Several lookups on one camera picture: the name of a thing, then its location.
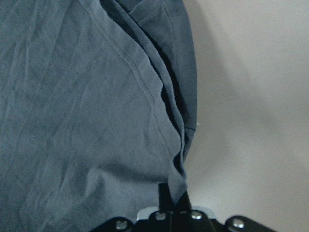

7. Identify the black graphic t-shirt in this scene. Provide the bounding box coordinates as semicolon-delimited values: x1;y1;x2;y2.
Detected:
0;0;197;232

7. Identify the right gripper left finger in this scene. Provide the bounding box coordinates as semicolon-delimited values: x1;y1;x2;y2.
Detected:
158;183;175;211

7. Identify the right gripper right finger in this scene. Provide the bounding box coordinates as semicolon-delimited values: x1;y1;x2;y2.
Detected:
175;191;192;212

